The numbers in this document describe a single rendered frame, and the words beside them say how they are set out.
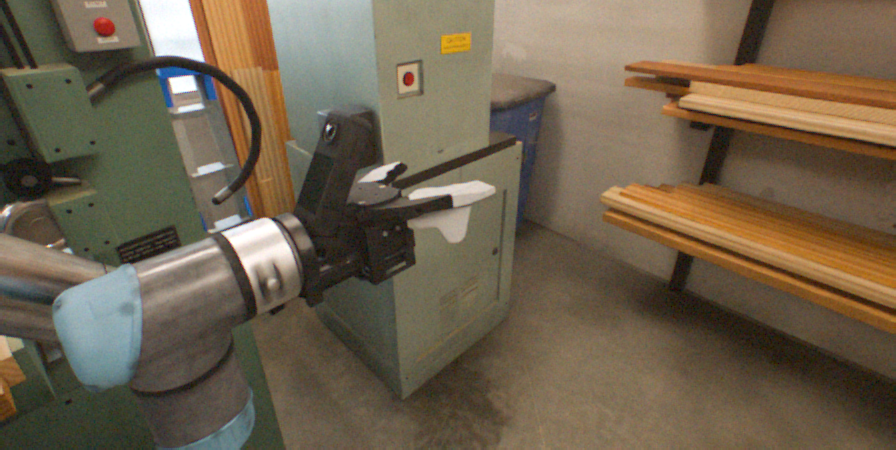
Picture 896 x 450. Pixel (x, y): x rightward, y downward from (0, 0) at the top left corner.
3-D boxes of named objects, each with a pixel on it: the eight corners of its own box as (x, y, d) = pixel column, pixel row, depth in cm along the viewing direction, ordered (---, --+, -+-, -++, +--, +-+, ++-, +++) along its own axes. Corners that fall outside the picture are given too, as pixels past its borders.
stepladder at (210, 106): (220, 323, 201) (129, 63, 156) (272, 297, 218) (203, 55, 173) (234, 338, 191) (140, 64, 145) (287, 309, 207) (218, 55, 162)
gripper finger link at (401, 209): (449, 199, 45) (365, 210, 44) (447, 183, 44) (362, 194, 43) (455, 216, 40) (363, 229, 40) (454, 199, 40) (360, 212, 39)
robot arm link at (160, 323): (85, 361, 33) (37, 273, 29) (231, 296, 40) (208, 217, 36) (102, 430, 28) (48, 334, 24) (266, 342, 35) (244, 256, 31)
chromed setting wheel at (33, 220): (11, 263, 80) (-22, 205, 75) (91, 236, 89) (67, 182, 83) (14, 270, 79) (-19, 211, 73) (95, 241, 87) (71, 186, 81)
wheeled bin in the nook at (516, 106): (410, 232, 271) (403, 77, 227) (466, 203, 307) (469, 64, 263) (491, 275, 232) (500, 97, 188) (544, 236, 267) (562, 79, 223)
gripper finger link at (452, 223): (496, 229, 46) (412, 241, 46) (493, 177, 44) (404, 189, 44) (504, 241, 44) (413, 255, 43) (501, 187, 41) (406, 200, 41)
